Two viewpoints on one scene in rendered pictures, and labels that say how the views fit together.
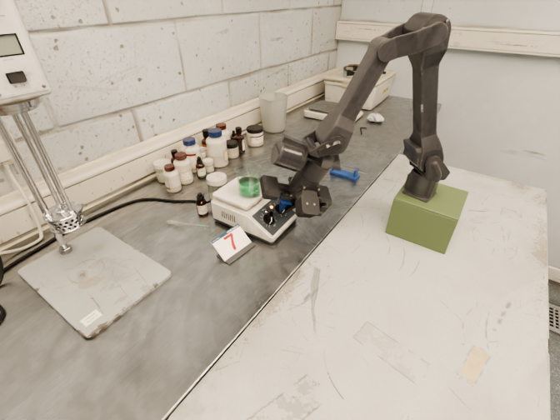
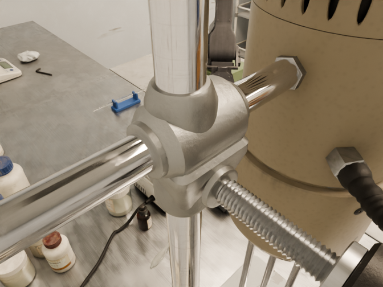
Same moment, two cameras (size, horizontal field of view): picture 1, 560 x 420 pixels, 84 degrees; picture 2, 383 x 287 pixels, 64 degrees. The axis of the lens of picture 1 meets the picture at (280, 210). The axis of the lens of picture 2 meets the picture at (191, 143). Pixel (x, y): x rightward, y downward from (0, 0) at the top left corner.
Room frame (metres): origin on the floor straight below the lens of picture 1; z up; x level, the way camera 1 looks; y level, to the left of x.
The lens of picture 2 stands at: (0.55, 0.60, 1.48)
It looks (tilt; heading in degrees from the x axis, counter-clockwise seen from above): 40 degrees down; 283
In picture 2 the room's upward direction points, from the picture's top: straight up
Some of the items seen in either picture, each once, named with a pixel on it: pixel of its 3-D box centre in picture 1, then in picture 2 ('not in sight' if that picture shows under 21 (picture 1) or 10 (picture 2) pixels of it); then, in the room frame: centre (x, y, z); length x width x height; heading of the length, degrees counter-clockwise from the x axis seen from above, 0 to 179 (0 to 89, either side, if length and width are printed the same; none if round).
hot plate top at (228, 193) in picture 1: (242, 192); not in sight; (0.72, 0.10, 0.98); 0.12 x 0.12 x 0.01; 58
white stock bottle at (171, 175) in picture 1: (172, 177); (57, 250); (0.87, 0.34, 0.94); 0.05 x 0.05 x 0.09
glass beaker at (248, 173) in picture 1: (247, 181); not in sight; (0.70, 0.08, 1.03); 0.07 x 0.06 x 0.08; 121
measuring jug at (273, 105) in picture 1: (273, 112); not in sight; (1.42, 0.03, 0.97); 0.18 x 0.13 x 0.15; 172
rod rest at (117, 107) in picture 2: (345, 170); (125, 101); (0.96, -0.22, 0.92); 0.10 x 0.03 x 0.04; 55
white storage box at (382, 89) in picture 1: (358, 86); not in sight; (1.88, -0.45, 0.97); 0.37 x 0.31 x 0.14; 147
